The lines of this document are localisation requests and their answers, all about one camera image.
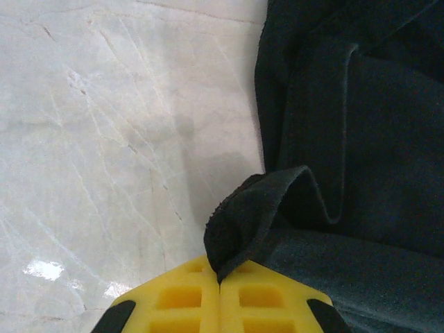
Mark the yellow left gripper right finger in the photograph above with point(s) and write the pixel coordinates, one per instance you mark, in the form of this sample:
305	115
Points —
270	301

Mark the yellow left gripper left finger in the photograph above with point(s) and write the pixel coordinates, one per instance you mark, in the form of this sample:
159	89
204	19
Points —
177	301

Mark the black t-shirt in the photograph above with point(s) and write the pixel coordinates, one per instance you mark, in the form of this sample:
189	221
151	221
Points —
364	138

